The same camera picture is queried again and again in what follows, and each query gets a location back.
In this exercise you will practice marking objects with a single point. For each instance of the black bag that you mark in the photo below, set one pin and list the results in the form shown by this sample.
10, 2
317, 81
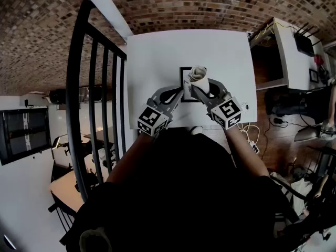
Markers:
288, 104

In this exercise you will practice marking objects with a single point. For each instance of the black chair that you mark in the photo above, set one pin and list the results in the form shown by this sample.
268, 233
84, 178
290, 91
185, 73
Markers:
288, 188

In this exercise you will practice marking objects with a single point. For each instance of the white structural beam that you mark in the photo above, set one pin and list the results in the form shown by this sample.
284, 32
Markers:
105, 6

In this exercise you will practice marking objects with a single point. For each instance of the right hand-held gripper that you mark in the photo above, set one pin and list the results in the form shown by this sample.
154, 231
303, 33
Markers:
226, 112

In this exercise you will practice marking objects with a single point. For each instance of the person's right forearm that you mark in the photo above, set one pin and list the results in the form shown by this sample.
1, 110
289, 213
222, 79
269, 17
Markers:
246, 153

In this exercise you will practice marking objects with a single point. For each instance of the black framed picture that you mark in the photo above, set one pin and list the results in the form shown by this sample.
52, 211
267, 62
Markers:
313, 75

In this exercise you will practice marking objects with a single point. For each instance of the person's white shoe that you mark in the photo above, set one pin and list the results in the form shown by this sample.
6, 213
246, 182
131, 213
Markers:
197, 130

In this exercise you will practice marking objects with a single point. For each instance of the white plastic bag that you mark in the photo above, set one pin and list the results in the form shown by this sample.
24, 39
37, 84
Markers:
302, 193

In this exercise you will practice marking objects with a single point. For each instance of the black framed window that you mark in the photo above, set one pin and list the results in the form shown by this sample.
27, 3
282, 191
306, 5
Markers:
26, 135

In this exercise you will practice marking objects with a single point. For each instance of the small red object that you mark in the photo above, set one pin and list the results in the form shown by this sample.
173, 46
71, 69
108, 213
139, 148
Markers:
318, 60

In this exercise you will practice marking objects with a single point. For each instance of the wooden desk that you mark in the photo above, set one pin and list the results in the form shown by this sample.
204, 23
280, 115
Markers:
65, 190

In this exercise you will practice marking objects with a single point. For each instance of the black router with antennas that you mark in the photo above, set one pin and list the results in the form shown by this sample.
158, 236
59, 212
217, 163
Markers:
304, 43

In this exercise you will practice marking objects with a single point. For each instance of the small white round tag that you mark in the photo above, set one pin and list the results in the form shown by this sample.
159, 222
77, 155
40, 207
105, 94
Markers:
245, 106

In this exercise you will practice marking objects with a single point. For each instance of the black desk lamp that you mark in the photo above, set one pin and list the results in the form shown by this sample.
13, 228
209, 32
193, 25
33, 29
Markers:
59, 143

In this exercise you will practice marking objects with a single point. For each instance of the black power adapter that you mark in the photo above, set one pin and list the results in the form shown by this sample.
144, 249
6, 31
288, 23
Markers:
279, 121

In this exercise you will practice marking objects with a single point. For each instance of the person's left forearm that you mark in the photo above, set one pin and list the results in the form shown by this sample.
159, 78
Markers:
128, 159

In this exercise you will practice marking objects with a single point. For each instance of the long wooden table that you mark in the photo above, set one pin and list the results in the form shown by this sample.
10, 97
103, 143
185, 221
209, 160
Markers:
99, 135

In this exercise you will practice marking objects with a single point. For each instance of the white power strip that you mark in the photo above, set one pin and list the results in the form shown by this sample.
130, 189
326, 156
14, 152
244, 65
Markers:
254, 147

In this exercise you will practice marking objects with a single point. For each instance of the beige cloth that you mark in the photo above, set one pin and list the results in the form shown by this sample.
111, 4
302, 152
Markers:
198, 75

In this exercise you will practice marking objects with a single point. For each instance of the person's black shirt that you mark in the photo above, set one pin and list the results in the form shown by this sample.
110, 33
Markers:
183, 193

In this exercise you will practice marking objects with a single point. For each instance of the white side desk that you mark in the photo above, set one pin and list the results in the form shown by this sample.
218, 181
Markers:
291, 62

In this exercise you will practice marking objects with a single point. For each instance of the black metal railing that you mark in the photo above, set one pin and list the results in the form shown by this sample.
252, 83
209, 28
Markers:
72, 88

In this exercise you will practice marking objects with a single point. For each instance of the gray metal panel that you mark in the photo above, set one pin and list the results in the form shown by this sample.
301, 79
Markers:
307, 135

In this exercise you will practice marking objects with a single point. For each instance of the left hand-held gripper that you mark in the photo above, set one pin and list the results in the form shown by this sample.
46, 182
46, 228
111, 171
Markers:
153, 121

